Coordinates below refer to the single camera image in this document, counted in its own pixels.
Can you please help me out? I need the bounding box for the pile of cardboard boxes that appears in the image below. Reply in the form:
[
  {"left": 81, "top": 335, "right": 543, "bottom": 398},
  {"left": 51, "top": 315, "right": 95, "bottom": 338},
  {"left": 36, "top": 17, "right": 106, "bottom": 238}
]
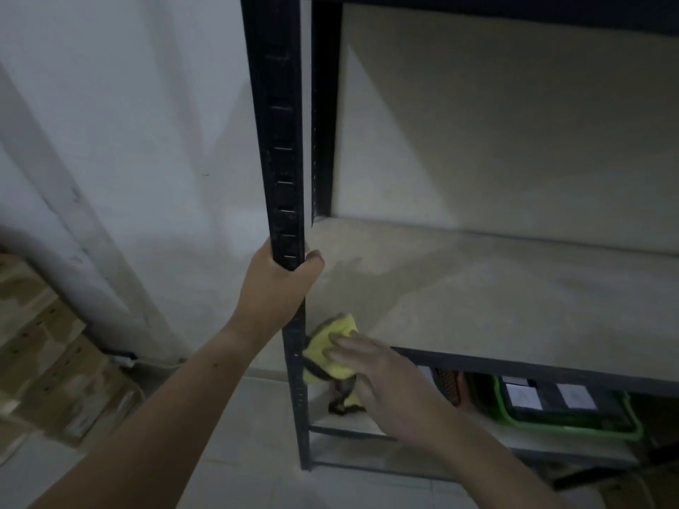
[{"left": 0, "top": 253, "right": 144, "bottom": 462}]

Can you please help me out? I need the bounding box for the green plastic basket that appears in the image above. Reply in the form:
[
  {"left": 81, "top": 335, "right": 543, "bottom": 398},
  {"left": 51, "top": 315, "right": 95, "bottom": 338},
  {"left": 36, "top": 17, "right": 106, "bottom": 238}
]
[{"left": 491, "top": 375, "right": 644, "bottom": 441}]

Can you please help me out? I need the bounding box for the person's left forearm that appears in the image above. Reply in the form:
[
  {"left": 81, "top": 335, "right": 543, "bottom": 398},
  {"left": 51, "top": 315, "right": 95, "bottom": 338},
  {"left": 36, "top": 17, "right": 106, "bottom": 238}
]
[{"left": 28, "top": 319, "right": 271, "bottom": 509}]

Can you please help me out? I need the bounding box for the person's right forearm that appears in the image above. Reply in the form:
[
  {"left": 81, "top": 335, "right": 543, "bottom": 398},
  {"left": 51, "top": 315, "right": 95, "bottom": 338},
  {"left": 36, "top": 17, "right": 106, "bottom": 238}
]
[{"left": 422, "top": 416, "right": 571, "bottom": 509}]

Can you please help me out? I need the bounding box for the black metal shelving rack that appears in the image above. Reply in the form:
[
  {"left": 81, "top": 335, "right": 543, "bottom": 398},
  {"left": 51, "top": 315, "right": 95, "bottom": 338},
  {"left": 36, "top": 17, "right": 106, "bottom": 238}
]
[{"left": 240, "top": 0, "right": 679, "bottom": 491}]

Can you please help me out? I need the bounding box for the beige shelf board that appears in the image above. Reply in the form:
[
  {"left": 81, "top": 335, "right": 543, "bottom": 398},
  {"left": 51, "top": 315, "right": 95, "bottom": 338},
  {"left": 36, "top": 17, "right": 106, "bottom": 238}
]
[{"left": 305, "top": 216, "right": 679, "bottom": 382}]

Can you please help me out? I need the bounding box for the yellow cleaning cloth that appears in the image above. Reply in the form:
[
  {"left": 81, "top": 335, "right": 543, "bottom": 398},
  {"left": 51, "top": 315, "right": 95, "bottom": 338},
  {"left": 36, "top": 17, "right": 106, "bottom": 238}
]
[{"left": 301, "top": 313, "right": 368, "bottom": 415}]

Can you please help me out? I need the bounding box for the black box with white labels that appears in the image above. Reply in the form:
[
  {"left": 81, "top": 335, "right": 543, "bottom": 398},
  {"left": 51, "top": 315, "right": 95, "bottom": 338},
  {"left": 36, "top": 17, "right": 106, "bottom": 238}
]
[{"left": 500, "top": 376, "right": 627, "bottom": 423}]

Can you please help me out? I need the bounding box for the red mesh item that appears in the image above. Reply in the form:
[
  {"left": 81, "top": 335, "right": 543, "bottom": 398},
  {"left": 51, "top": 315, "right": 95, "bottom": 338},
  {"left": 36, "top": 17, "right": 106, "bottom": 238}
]
[{"left": 436, "top": 368, "right": 469, "bottom": 408}]

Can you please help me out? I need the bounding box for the person's left hand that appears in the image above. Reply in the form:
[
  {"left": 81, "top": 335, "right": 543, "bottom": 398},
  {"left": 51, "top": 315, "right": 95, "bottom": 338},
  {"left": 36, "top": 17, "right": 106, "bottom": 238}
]
[{"left": 232, "top": 238, "right": 325, "bottom": 341}]

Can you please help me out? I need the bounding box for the person's right hand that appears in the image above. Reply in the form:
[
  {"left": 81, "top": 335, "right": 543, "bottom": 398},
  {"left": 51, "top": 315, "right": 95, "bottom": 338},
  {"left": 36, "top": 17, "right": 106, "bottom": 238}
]
[{"left": 324, "top": 331, "right": 462, "bottom": 448}]

